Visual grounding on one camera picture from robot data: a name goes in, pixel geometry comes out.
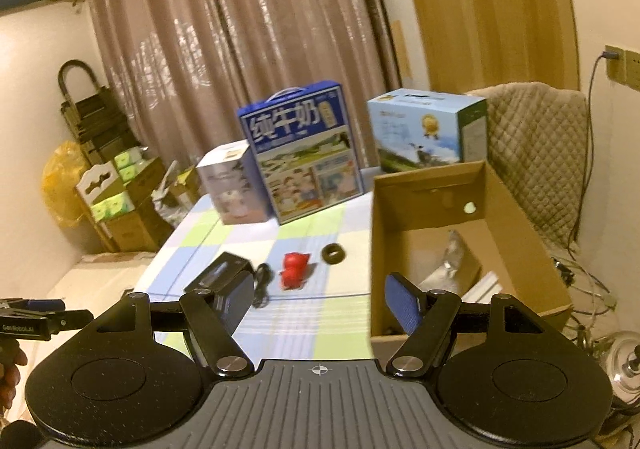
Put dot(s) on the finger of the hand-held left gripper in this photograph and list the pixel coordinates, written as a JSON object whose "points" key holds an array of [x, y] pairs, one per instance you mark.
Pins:
{"points": [[75, 319], [45, 304]]}

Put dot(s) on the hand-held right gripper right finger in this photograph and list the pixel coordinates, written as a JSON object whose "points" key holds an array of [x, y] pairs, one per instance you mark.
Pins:
{"points": [[402, 301]]}

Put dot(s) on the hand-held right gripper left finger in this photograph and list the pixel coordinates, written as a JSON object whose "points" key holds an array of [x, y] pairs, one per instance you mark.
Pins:
{"points": [[240, 296]]}

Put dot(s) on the black rectangular box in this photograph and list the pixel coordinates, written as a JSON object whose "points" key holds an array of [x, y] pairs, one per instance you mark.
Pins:
{"points": [[217, 274]]}

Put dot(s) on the red toy figure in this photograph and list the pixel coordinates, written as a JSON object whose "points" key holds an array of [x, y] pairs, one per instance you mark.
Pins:
{"points": [[295, 271]]}

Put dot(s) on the silver foil packet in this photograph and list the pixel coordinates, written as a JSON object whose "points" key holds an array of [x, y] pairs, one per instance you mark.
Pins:
{"points": [[452, 264]]}

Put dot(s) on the cardboard box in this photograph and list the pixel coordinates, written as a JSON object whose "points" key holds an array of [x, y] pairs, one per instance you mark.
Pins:
{"points": [[515, 254]]}

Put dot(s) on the person's left hand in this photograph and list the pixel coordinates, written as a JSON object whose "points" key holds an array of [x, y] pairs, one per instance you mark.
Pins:
{"points": [[10, 371]]}

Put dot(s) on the white humidifier box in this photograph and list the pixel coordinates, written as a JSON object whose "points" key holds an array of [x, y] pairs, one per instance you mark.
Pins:
{"points": [[230, 184]]}

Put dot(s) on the yellow plastic bag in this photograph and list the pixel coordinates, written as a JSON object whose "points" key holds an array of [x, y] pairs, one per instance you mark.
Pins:
{"points": [[60, 189]]}

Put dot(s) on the small cardboard carton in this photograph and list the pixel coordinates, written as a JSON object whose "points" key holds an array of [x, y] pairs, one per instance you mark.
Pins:
{"points": [[185, 186]]}

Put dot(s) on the cardboard carton of tissue packs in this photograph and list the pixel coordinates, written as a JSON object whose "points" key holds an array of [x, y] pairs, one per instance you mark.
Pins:
{"points": [[140, 214]]}

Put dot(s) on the white tissue display box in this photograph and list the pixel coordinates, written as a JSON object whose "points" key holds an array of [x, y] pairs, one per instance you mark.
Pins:
{"points": [[97, 189]]}

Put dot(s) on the dark blue milk carton box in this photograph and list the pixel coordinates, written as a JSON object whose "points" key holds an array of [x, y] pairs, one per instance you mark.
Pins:
{"points": [[300, 154]]}

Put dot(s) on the light blue milk carton box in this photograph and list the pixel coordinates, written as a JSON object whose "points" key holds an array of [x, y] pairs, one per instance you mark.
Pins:
{"points": [[420, 129]]}

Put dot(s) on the black folding cart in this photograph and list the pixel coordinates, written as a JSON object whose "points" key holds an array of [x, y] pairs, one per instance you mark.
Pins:
{"points": [[90, 119]]}

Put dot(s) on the chair with quilted cover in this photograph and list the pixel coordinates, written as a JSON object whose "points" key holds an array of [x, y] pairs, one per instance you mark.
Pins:
{"points": [[535, 154]]}

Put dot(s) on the metal pot lid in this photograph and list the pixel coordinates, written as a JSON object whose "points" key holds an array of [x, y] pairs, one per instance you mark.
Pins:
{"points": [[620, 364]]}

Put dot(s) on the brown curtain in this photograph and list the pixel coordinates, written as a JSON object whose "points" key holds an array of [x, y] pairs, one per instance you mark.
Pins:
{"points": [[225, 29]]}

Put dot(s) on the wooden wardrobe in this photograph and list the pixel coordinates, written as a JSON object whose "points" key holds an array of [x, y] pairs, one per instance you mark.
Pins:
{"points": [[490, 4]]}

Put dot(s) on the wall socket with plug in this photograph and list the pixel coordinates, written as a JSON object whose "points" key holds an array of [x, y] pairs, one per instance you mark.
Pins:
{"points": [[616, 61]]}

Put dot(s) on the empty wall socket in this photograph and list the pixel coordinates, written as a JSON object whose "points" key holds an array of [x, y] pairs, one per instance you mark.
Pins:
{"points": [[632, 71]]}

